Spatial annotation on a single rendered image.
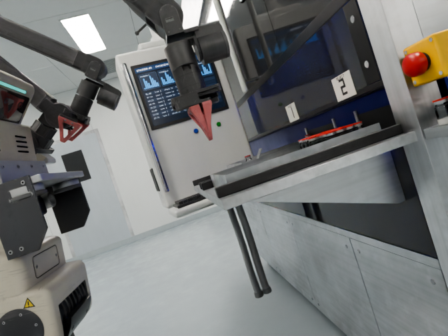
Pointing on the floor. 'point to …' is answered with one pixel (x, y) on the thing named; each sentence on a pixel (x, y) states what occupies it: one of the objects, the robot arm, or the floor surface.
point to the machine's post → (412, 111)
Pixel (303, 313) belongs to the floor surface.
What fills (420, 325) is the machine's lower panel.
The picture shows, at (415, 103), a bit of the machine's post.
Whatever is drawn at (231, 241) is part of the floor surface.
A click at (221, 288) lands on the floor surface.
